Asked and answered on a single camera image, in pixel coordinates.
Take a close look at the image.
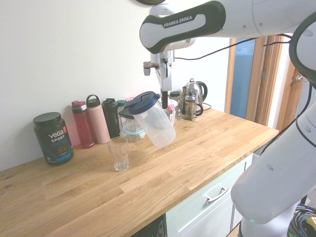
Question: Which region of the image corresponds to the wooden door frame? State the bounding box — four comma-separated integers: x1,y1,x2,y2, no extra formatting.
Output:
224,34,308,131

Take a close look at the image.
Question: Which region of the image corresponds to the black shaker bottle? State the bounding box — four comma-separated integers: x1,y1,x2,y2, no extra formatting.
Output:
101,98,121,139

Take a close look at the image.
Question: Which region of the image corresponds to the clear plastic pitcher blue lid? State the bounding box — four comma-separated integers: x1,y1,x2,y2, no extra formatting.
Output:
123,91,177,149

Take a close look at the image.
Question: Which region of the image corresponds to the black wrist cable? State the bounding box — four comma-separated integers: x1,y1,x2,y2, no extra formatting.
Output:
174,34,294,61

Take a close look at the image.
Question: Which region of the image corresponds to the black Vega protein tub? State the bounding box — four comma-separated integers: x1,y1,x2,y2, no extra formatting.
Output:
33,112,75,166

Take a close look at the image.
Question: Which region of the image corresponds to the pink insulated bottle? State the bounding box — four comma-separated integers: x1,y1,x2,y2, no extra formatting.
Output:
85,94,111,144

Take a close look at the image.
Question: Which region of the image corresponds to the stainless steel electric kettle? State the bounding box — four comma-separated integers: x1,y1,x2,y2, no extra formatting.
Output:
182,78,208,117

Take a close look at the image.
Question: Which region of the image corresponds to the grey wrist camera red mount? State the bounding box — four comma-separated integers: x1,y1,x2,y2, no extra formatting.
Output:
143,61,160,76

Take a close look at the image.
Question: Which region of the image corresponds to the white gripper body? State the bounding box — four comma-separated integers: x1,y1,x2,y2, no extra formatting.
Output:
155,63,173,92

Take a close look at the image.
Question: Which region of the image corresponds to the clear ribbed drinking glass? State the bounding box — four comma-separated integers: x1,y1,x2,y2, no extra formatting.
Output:
107,137,129,172

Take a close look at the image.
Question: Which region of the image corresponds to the glass french press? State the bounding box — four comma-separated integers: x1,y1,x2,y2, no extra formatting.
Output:
184,86,204,121

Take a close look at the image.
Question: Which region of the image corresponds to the clear bottle green lid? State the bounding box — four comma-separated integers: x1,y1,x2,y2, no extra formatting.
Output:
116,99,127,115

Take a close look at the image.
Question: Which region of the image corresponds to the blue door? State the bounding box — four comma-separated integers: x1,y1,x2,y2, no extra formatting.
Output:
234,38,256,119

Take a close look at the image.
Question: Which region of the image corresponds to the coiled black cable bundle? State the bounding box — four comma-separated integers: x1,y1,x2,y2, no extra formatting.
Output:
288,204,316,237

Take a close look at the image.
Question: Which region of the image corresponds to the yellow box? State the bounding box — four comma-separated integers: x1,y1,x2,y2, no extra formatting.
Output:
305,216,316,237

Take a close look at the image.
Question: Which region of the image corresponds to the pale green cabinet drawer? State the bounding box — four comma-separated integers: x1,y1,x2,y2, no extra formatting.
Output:
165,153,255,237

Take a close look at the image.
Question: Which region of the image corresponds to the glass food container teal lid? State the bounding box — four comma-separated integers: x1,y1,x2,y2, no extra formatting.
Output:
119,122,148,143

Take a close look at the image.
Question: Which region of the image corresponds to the white drawer handle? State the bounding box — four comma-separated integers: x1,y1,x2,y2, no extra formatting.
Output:
204,186,229,203

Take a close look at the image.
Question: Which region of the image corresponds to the glass jar black lid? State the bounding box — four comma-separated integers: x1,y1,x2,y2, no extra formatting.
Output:
169,91,185,121

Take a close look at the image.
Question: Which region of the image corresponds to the red water bottle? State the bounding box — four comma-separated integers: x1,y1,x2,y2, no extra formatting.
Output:
71,100,96,150

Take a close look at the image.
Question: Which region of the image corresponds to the black under-counter appliance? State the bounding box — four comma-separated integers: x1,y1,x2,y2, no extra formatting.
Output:
129,213,167,237

